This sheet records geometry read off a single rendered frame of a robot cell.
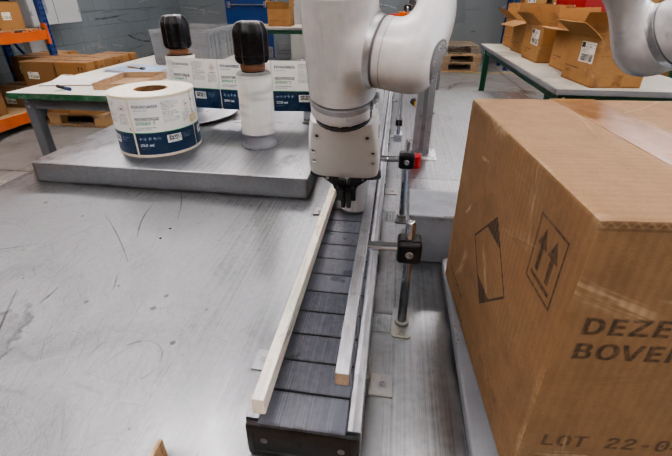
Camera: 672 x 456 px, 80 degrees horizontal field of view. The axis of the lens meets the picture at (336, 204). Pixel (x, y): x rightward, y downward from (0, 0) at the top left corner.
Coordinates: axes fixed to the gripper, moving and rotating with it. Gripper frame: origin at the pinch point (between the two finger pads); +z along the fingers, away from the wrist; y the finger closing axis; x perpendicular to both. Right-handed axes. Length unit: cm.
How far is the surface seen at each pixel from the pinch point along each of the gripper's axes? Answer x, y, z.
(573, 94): -158, -101, 78
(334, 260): 10.3, 0.7, 3.9
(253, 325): 21.2, 10.5, 5.3
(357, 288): 22.3, -4.1, -9.2
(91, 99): -105, 138, 57
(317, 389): 31.0, -0.8, -3.7
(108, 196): -10, 55, 17
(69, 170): -16, 68, 15
